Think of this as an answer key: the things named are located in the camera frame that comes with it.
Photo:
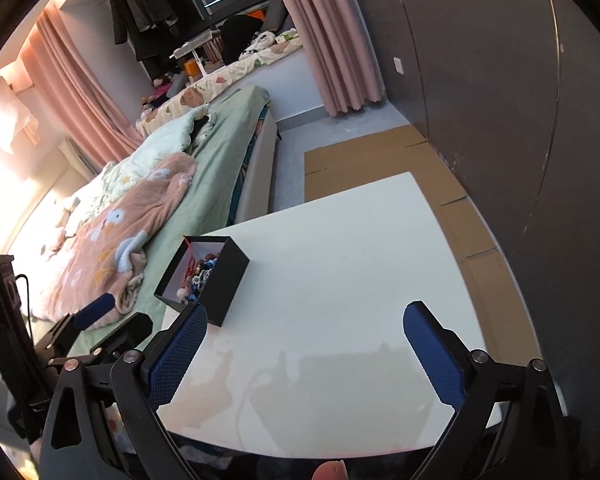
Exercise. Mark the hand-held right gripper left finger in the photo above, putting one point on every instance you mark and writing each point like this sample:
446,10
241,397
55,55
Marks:
177,360

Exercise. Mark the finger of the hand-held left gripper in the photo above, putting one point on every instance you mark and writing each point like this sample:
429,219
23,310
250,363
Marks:
130,332
92,310

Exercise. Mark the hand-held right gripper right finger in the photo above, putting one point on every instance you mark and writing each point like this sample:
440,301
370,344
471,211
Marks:
432,355

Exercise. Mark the black jewelry box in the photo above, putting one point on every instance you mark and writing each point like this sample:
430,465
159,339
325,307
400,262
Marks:
220,285

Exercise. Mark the person's right hand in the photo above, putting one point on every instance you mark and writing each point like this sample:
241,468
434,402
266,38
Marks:
330,472

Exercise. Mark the pink floral blanket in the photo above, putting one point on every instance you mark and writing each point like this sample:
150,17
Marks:
130,220

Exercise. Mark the white floral duvet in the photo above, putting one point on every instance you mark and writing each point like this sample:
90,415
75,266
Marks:
160,145

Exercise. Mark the white hanging cloth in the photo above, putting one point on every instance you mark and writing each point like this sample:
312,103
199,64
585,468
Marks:
7,115

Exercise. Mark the beige bed base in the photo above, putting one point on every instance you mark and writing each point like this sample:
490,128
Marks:
257,175

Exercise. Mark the pink curtain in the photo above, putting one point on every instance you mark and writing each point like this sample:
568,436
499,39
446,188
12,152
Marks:
330,35
80,85

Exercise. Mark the pile of stuffed toys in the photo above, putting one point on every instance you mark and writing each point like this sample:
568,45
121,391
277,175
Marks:
162,90

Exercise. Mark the orange box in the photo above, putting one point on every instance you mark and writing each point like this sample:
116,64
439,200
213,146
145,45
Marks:
192,66

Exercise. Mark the white folding table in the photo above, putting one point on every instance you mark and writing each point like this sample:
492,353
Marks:
195,45

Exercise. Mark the hanging dark clothes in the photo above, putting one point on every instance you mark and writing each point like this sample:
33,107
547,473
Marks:
140,15

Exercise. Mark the black garment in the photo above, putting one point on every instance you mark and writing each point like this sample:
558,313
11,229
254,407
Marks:
240,37

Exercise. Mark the white ribbed wall unit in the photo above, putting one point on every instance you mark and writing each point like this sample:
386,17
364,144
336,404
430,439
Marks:
77,157

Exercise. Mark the white wall switch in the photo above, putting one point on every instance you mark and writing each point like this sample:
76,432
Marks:
398,66

